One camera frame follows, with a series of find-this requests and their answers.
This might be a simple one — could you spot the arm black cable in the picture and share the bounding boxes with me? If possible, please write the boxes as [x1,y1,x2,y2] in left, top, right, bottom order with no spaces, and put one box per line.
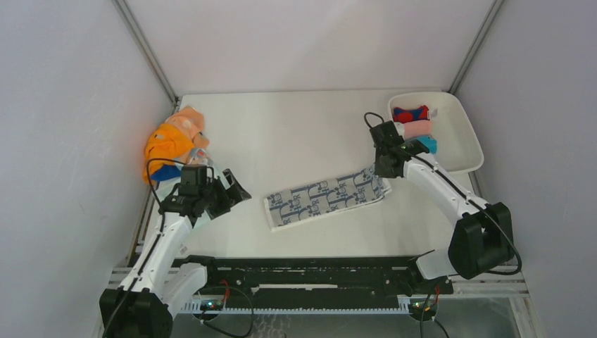
[101,158,192,338]
[363,111,523,277]

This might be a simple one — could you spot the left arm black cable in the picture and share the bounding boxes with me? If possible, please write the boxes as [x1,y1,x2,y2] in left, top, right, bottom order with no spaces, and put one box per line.
[101,158,192,338]

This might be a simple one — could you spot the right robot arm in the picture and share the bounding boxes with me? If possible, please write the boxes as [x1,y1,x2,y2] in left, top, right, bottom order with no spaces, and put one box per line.
[375,140,522,293]

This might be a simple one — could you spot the pink rolled towel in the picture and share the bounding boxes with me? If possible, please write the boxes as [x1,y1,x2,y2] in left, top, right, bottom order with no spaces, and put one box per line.
[402,120,432,139]

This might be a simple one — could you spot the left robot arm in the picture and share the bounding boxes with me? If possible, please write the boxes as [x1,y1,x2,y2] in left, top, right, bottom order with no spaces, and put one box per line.
[99,165,251,337]

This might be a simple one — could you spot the white plastic tray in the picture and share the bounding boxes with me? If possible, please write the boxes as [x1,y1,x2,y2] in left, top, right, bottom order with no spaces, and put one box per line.
[387,92,484,173]

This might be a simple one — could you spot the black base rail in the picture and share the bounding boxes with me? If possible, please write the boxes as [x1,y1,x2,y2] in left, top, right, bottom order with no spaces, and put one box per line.
[173,255,454,311]

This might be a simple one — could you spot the red blue rolled towel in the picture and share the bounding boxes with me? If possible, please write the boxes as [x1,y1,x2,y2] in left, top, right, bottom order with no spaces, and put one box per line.
[392,105,429,124]

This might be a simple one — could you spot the white blue patterned towel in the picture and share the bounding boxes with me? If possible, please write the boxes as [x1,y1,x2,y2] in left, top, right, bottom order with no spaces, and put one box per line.
[263,165,392,232]

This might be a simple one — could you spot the orange towel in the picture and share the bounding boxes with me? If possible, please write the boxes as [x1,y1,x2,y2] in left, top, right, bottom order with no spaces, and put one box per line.
[143,106,209,184]

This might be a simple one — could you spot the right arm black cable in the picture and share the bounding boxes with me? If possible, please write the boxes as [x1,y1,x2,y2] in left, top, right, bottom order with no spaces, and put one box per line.
[363,111,523,277]

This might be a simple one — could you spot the bright blue towel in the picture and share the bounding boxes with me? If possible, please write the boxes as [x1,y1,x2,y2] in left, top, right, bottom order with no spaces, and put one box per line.
[417,135,438,154]

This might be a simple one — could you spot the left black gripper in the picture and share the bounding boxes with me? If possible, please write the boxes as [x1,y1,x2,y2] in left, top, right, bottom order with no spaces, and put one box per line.
[199,170,250,220]

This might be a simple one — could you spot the dark blue towel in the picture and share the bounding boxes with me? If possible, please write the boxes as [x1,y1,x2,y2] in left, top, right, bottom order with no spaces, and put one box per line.
[151,164,181,182]

